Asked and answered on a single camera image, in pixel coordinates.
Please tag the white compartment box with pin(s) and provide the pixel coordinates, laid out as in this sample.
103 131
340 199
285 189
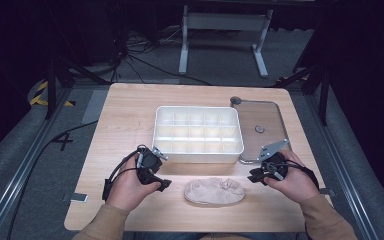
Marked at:
196 133

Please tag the grey tape piece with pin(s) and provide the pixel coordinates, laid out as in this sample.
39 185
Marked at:
76 197
326 192

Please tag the transparent box lid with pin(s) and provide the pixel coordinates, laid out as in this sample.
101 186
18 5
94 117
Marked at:
263 116

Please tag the white metal stand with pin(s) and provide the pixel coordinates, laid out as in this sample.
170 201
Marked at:
225 21

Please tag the person's right hand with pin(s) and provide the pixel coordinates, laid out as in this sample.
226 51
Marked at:
296 185

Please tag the aluminium floor rail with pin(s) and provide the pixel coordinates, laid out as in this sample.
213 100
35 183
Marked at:
20 170
343 166

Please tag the beige sock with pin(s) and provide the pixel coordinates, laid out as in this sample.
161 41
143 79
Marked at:
213 191

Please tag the black tripod stand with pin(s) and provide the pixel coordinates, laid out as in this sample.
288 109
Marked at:
323 96
51 90

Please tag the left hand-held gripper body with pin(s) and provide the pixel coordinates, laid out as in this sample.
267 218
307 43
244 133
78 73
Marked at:
148 160

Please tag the person's left hand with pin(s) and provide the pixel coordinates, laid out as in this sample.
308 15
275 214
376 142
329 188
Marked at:
126 190

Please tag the yellow black hazard tape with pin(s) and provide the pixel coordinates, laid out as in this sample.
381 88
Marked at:
38 96

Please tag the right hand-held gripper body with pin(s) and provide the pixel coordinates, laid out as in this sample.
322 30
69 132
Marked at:
273 165

